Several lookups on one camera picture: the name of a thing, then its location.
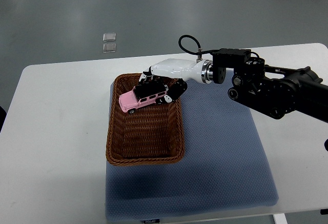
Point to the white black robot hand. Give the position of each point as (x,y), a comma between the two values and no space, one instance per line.
(182,70)

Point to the pink toy car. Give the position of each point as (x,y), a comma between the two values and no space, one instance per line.
(141,96)

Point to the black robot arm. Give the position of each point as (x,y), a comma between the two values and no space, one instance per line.
(272,91)

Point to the brown wicker basket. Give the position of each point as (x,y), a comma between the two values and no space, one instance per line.
(151,136)

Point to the lower floor outlet plate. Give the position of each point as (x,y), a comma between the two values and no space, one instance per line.
(109,47)

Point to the floor outlet plate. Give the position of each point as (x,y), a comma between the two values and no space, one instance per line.
(109,47)
(109,37)

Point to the upper floor outlet plate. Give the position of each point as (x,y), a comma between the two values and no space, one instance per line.
(109,37)

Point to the blue-grey foam mat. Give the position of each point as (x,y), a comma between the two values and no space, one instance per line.
(224,166)

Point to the black object left edge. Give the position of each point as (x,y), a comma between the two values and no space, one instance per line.
(3,115)

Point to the white table leg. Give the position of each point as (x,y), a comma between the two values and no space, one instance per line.
(280,219)

